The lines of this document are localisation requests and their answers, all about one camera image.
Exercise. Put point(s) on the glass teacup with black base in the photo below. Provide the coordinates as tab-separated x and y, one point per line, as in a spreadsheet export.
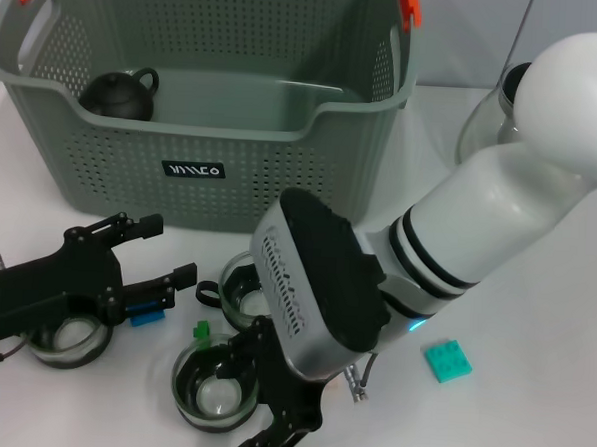
72	334
246	306
209	394

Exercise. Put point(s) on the blue square building block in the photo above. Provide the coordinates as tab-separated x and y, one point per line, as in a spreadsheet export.
145	320

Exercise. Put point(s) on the dark brown clay teapot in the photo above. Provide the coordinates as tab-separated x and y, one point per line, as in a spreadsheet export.
117	96

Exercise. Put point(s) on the glass teapot with black lid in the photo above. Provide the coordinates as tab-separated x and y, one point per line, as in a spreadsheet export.
511	87

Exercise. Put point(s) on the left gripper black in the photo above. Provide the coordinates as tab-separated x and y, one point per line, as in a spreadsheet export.
50	285

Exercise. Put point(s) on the teal square building block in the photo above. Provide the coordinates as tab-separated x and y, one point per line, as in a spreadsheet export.
449	361

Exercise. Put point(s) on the small green building block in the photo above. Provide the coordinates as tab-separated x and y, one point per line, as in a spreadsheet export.
202	331

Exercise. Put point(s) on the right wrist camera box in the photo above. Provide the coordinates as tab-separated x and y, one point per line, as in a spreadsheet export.
321	265

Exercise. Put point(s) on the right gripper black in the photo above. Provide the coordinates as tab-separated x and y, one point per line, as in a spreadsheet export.
294	403

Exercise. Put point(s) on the grey perforated plastic storage bin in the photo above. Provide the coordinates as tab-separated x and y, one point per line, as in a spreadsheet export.
179	197

